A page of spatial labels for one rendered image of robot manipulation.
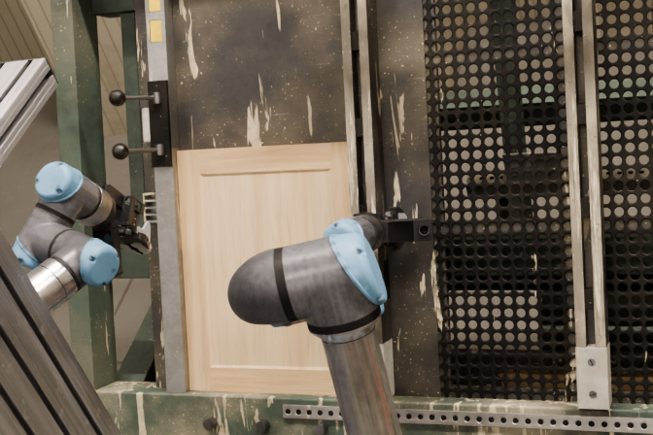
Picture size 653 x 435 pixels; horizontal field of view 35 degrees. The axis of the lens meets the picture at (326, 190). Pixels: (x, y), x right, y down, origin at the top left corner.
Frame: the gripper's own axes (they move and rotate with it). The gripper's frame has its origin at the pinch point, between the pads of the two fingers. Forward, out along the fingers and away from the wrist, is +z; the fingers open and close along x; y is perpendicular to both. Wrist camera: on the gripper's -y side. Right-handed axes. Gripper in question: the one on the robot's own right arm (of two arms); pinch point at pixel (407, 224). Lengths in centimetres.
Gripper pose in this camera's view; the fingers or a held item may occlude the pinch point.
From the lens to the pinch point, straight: 223.0
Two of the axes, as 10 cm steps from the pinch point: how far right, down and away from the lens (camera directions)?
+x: 0.4, 10.0, 0.4
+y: -9.2, 0.2, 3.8
